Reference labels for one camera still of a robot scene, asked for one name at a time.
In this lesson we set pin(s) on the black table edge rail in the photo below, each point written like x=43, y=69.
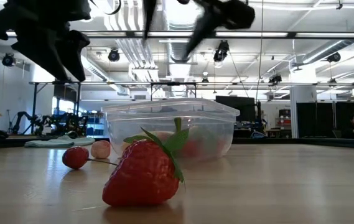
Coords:
x=319, y=143

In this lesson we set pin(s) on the black overhead frame bar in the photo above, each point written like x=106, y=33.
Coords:
x=130, y=34

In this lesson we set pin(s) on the large red toy strawberry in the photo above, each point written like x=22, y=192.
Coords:
x=142, y=174

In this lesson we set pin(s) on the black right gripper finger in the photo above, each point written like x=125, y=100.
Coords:
x=201, y=31
x=148, y=15

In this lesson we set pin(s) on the red toy cherry with stem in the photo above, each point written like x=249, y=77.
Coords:
x=75, y=157

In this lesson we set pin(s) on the blue storage shelf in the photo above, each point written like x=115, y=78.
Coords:
x=97, y=127

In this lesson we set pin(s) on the black room partition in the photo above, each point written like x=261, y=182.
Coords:
x=329, y=119

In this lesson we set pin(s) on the pale green folded cloth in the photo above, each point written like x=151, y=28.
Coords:
x=55, y=142

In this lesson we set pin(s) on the black computer monitor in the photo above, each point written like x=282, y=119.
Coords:
x=235, y=105

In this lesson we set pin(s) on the small pink toy peach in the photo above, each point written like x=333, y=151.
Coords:
x=100, y=149

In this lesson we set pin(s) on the small black gantry frame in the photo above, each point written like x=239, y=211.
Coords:
x=173, y=83

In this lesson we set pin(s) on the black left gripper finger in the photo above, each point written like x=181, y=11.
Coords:
x=75, y=49
x=43, y=49

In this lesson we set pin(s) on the clear plastic tupperware container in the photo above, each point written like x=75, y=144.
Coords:
x=214, y=124

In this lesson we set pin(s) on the black background robot arms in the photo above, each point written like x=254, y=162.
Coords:
x=61, y=123

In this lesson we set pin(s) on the black ceiling spot lamp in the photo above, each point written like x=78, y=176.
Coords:
x=334, y=57
x=275, y=78
x=221, y=51
x=114, y=55
x=8, y=59

